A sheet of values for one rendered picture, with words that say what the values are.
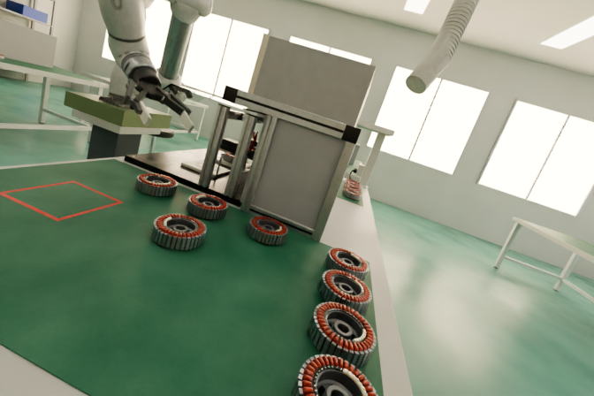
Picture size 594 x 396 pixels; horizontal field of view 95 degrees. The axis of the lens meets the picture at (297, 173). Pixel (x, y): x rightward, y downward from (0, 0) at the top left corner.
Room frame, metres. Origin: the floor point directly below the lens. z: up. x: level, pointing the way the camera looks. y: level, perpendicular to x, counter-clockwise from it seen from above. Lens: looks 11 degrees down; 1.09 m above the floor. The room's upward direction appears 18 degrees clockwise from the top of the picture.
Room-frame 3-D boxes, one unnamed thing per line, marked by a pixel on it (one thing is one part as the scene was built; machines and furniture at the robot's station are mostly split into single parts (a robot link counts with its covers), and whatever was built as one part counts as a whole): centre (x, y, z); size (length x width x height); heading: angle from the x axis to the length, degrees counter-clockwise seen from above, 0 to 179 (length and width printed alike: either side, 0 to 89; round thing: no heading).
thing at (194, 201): (0.74, 0.22, 0.77); 0.11 x 0.11 x 0.04
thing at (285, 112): (1.17, 0.03, 1.09); 0.68 x 0.44 x 0.05; 171
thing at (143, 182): (0.78, 0.39, 0.77); 0.11 x 0.11 x 0.04
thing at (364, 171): (2.02, -0.37, 0.98); 0.37 x 0.35 x 0.46; 171
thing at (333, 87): (1.16, 0.03, 1.22); 0.44 x 0.39 x 0.20; 171
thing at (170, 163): (1.22, 0.33, 0.76); 0.64 x 0.47 x 0.02; 171
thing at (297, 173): (0.84, 0.00, 0.91); 0.28 x 0.03 x 0.32; 81
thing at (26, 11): (5.48, 6.00, 1.37); 0.42 x 0.42 x 0.19; 82
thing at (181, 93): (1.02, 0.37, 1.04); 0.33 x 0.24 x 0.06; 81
